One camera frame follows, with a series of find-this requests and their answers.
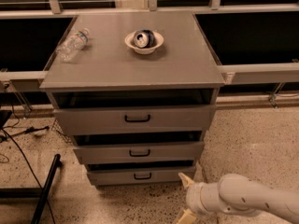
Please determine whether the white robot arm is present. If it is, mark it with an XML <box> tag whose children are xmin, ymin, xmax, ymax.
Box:
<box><xmin>173</xmin><ymin>173</ymin><xmax>299</xmax><ymax>224</ymax></box>

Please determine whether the metal window railing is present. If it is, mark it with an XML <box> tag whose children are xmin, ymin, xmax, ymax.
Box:
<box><xmin>0</xmin><ymin>0</ymin><xmax>299</xmax><ymax>93</ymax></box>

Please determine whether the white ceramic bowl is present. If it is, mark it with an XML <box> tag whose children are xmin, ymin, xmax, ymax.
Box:
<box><xmin>125</xmin><ymin>30</ymin><xmax>164</xmax><ymax>55</ymax></box>

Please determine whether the black floor cable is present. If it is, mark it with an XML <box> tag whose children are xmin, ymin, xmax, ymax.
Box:
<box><xmin>0</xmin><ymin>125</ymin><xmax>57</xmax><ymax>224</ymax></box>

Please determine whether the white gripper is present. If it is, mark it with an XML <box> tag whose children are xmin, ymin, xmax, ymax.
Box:
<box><xmin>173</xmin><ymin>173</ymin><xmax>221</xmax><ymax>224</ymax></box>

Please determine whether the crushed blue soda can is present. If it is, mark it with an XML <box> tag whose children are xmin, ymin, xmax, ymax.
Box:
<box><xmin>133</xmin><ymin>30</ymin><xmax>155</xmax><ymax>49</ymax></box>

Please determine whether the clear plastic water bottle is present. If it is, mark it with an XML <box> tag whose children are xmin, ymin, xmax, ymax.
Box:
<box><xmin>56</xmin><ymin>28</ymin><xmax>90</xmax><ymax>63</ymax></box>

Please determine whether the grey drawer cabinet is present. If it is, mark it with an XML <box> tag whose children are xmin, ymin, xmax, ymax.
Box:
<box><xmin>39</xmin><ymin>10</ymin><xmax>226</xmax><ymax>188</ymax></box>

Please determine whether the grey drawer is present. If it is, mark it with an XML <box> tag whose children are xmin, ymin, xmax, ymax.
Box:
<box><xmin>54</xmin><ymin>105</ymin><xmax>216</xmax><ymax>135</ymax></box>
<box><xmin>74</xmin><ymin>142</ymin><xmax>204</xmax><ymax>164</ymax></box>
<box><xmin>87</xmin><ymin>166</ymin><xmax>195</xmax><ymax>186</ymax></box>

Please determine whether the grey middle drawer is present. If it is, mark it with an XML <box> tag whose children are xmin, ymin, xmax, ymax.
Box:
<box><xmin>74</xmin><ymin>142</ymin><xmax>204</xmax><ymax>164</ymax></box>

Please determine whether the grey bottom drawer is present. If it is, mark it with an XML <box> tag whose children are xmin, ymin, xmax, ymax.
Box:
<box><xmin>87</xmin><ymin>166</ymin><xmax>195</xmax><ymax>186</ymax></box>

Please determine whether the black stand leg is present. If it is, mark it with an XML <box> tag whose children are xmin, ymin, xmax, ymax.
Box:
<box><xmin>0</xmin><ymin>154</ymin><xmax>62</xmax><ymax>224</ymax></box>

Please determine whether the grey top drawer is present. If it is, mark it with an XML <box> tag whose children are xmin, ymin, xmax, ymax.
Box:
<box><xmin>54</xmin><ymin>105</ymin><xmax>216</xmax><ymax>135</ymax></box>

